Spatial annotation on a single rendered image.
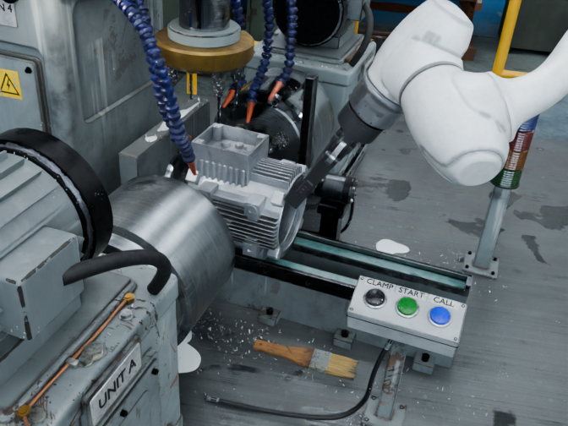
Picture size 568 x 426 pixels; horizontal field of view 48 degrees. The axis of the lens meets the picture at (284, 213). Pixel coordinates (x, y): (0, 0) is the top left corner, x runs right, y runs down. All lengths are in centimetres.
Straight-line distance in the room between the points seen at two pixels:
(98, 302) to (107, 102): 59
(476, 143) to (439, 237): 84
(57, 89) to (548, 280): 115
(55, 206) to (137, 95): 69
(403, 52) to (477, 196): 98
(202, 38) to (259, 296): 53
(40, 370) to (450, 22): 69
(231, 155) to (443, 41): 46
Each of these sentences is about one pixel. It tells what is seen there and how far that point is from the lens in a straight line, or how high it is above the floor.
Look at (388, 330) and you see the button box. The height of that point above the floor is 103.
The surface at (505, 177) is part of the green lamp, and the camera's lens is 146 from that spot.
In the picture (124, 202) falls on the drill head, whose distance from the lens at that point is 102.
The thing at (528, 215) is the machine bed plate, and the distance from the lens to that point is 187.
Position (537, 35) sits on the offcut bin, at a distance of 604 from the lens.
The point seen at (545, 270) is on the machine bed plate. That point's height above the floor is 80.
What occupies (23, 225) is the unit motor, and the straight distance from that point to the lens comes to 70.
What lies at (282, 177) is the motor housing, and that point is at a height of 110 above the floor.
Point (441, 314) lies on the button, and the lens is 100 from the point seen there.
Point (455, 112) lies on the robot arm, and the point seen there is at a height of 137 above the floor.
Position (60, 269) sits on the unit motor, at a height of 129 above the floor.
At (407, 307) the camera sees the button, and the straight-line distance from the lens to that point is 100.
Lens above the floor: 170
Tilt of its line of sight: 32 degrees down
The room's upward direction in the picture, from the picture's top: 4 degrees clockwise
